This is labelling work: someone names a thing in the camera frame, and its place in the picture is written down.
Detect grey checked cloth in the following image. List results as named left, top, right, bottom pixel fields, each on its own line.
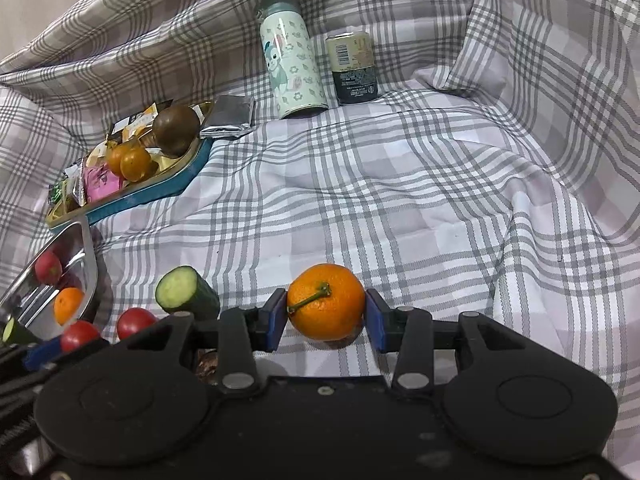
left=0, top=0, right=640, bottom=480

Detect clear brown snack packet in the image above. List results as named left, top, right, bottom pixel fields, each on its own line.
left=65, top=162, right=88, bottom=206

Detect black snack packet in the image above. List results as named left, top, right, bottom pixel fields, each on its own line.
left=107, top=116, right=138, bottom=137

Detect yellow pastry packet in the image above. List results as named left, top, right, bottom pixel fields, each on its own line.
left=132, top=103, right=161, bottom=131

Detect cartoon print thermos bottle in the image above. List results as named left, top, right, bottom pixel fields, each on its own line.
left=259, top=1, right=329, bottom=121

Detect cucumber piece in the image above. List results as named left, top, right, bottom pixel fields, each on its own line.
left=155, top=266, right=221, bottom=321
left=1, top=317, right=38, bottom=346

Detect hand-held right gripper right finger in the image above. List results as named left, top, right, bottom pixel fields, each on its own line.
left=366, top=288, right=533, bottom=391

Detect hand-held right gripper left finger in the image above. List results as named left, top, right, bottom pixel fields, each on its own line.
left=115, top=288, right=289, bottom=394

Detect blue and gold tin tray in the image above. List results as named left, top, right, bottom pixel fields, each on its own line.
left=46, top=101, right=213, bottom=233

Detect stainless steel tray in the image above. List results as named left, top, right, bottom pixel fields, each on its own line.
left=0, top=220, right=99, bottom=346

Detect dark green drink can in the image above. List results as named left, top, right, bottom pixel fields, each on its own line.
left=326, top=31, right=379, bottom=106

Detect orange tangerine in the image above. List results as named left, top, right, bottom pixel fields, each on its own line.
left=53, top=287, right=86, bottom=326

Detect tangerine with green stem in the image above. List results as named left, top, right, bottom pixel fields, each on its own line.
left=286, top=263, right=367, bottom=342

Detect red radish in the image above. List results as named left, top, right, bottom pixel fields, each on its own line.
left=34, top=251, right=63, bottom=285

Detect red tomato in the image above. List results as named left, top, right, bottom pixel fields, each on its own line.
left=116, top=308, right=157, bottom=341
left=60, top=321, right=102, bottom=353

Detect silver foil packet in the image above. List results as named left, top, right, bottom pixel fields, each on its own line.
left=200, top=95, right=256, bottom=140

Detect pink snack packet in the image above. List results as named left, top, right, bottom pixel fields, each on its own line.
left=82, top=165, right=123, bottom=203

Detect dark water chestnut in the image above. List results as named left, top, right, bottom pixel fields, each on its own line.
left=194, top=350, right=221, bottom=378

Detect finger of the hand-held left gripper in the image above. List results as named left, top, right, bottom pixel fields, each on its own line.
left=0, top=337, right=110, bottom=385

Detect brown round fruit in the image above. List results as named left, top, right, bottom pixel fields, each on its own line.
left=152, top=105, right=201, bottom=157

